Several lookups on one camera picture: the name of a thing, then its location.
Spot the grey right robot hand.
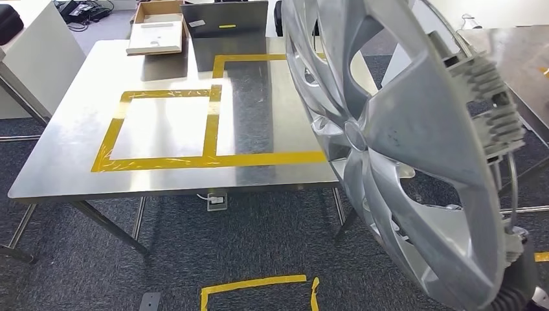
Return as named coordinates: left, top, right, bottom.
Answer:
left=506, top=227, right=539, bottom=292

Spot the silver plastic hubcap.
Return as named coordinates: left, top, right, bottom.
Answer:
left=280, top=0, right=526, bottom=311

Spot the steel workbench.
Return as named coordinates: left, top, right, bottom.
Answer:
left=0, top=38, right=417, bottom=265

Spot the steel table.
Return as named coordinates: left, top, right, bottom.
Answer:
left=0, top=47, right=52, bottom=143
left=456, top=25, right=549, bottom=216

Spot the chrome metal fitting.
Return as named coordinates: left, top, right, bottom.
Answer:
left=461, top=14, right=484, bottom=31

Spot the floor socket with plug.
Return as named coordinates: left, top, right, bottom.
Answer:
left=207, top=193, right=228, bottom=212

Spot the grey robot foot plate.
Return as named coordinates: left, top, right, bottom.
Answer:
left=138, top=292, right=162, bottom=311

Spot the grey laptop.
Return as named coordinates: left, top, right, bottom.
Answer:
left=180, top=0, right=269, bottom=39

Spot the white foam board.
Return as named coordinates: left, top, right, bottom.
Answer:
left=126, top=21, right=185, bottom=56

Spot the cardboard box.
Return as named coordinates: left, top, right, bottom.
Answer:
left=125, top=0, right=190, bottom=56

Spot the black desk telephone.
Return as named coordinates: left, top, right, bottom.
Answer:
left=58, top=0, right=93, bottom=25

